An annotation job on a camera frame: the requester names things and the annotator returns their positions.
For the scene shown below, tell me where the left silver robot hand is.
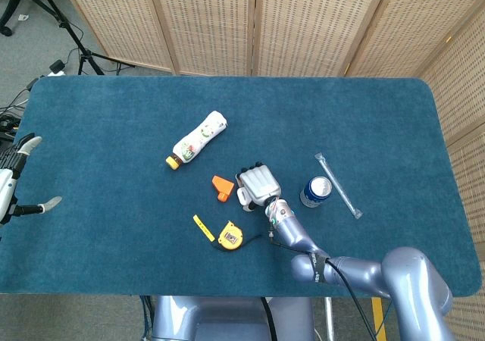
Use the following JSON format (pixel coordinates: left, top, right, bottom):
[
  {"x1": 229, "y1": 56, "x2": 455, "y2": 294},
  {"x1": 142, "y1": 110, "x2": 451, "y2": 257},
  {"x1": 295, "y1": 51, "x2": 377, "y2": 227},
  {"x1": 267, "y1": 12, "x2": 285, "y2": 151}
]
[{"x1": 0, "y1": 135, "x2": 64, "y2": 227}]

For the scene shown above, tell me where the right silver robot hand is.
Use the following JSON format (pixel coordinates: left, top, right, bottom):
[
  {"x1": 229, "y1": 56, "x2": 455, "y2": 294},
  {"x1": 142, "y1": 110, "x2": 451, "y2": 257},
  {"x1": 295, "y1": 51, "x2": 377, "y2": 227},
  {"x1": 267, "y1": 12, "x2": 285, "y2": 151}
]
[{"x1": 235, "y1": 161, "x2": 282, "y2": 212}]

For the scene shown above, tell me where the orange plastic block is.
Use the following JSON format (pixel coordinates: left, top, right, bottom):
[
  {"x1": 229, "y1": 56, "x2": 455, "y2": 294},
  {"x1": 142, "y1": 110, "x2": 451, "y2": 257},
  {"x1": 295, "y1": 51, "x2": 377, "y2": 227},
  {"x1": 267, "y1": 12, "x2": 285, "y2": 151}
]
[{"x1": 211, "y1": 175, "x2": 236, "y2": 203}]

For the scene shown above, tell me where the blue and white can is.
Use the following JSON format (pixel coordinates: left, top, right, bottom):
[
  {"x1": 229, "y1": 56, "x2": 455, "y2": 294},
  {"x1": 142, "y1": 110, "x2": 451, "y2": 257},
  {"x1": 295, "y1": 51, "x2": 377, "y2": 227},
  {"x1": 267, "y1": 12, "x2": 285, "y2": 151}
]
[{"x1": 299, "y1": 176, "x2": 333, "y2": 209}]

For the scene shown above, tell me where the yellow tape measure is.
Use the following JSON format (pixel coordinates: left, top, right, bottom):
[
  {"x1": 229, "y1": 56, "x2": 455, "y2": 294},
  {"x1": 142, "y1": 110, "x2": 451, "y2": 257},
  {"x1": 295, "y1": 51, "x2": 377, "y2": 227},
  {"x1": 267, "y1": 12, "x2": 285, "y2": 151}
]
[{"x1": 192, "y1": 214, "x2": 263, "y2": 252}]

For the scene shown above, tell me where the white bottle with yellow cap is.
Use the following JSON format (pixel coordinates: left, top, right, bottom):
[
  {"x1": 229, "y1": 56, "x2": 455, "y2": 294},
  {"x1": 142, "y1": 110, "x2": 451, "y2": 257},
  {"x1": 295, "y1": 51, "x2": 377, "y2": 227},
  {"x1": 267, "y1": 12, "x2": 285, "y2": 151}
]
[{"x1": 165, "y1": 110, "x2": 229, "y2": 171}]

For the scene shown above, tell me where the wrapped drinking straw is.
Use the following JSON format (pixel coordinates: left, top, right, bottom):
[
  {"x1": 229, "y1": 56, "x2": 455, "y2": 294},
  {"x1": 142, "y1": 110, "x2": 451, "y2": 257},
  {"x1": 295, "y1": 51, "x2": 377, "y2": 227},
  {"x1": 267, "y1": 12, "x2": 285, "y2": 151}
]
[{"x1": 314, "y1": 152, "x2": 363, "y2": 220}]

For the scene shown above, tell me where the blue carpet table mat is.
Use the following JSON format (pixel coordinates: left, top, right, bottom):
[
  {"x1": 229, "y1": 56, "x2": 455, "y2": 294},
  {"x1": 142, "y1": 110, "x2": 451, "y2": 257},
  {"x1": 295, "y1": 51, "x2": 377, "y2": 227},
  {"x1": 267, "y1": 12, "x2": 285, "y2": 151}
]
[{"x1": 0, "y1": 75, "x2": 478, "y2": 299}]

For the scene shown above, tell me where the grey-blue robot torso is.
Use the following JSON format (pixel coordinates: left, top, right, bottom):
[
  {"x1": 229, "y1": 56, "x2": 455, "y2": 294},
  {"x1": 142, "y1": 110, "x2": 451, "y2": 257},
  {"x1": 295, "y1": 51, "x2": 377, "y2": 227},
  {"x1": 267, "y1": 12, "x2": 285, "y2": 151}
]
[{"x1": 151, "y1": 295, "x2": 315, "y2": 341}]

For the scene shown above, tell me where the black tripod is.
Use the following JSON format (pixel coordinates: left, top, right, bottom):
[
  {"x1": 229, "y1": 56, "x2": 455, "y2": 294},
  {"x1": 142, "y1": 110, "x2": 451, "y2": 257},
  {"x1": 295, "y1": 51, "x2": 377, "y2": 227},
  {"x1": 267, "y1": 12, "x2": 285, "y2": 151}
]
[{"x1": 30, "y1": 0, "x2": 136, "y2": 76}]

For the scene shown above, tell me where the metal table leg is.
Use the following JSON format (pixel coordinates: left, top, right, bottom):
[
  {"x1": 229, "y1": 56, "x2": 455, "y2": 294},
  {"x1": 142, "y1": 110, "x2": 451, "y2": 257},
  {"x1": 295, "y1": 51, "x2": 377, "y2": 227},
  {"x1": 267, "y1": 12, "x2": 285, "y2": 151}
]
[{"x1": 324, "y1": 297, "x2": 336, "y2": 341}]

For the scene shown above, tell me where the wicker folding screen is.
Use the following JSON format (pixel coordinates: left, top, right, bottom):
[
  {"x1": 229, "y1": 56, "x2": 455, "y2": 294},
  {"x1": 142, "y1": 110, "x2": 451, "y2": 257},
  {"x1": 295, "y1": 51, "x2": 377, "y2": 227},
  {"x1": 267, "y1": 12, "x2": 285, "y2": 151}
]
[{"x1": 56, "y1": 0, "x2": 485, "y2": 341}]

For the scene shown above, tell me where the black office chair base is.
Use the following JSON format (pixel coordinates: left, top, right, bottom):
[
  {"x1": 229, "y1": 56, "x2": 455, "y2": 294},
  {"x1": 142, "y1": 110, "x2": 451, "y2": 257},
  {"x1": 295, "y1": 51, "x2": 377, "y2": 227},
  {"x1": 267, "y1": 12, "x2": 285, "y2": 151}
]
[{"x1": 0, "y1": 0, "x2": 61, "y2": 37}]

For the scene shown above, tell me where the floor cable bundle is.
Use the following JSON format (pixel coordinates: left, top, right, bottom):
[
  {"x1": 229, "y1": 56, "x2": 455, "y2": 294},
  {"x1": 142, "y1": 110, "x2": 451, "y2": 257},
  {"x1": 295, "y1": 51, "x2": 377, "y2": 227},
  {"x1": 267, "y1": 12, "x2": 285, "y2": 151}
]
[{"x1": 0, "y1": 90, "x2": 30, "y2": 145}]

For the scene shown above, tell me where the blue cable bundle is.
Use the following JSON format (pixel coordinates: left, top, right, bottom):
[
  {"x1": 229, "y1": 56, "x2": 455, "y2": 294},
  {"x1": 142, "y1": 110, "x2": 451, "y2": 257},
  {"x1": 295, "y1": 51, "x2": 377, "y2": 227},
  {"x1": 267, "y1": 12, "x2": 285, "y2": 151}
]
[{"x1": 139, "y1": 295, "x2": 153, "y2": 341}]

